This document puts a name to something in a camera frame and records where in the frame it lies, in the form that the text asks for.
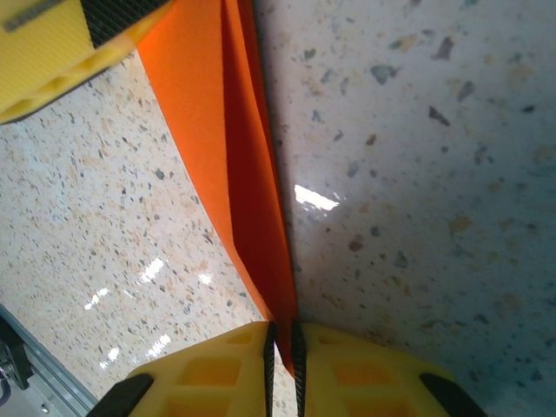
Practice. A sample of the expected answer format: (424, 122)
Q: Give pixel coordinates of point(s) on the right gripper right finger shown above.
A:
(369, 386)

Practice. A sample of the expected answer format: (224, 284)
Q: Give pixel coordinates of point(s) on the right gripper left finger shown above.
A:
(208, 382)

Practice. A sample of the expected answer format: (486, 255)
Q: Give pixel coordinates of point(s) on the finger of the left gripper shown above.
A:
(48, 56)

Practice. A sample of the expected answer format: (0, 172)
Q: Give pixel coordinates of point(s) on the orange paper sheet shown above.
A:
(195, 87)

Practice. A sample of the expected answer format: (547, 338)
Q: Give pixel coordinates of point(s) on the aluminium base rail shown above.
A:
(52, 386)

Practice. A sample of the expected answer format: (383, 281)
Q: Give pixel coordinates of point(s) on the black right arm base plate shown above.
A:
(13, 356)

